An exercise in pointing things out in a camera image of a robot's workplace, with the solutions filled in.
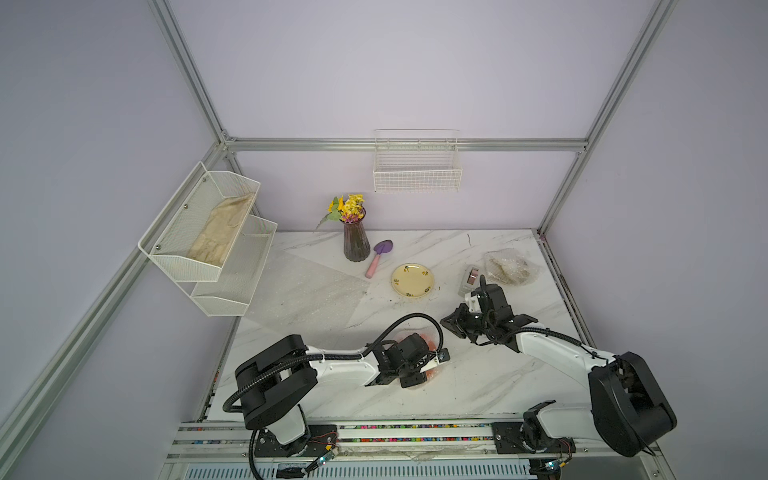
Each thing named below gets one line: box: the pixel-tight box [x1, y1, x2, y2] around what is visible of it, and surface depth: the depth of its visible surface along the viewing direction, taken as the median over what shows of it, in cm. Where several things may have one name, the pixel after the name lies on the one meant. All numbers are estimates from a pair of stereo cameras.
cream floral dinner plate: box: [390, 263, 434, 299], surface depth 109 cm
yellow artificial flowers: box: [316, 194, 366, 230], surface depth 96 cm
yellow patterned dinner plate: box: [488, 256, 533, 284], surface depth 106 cm
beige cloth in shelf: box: [187, 193, 256, 267], surface depth 81 cm
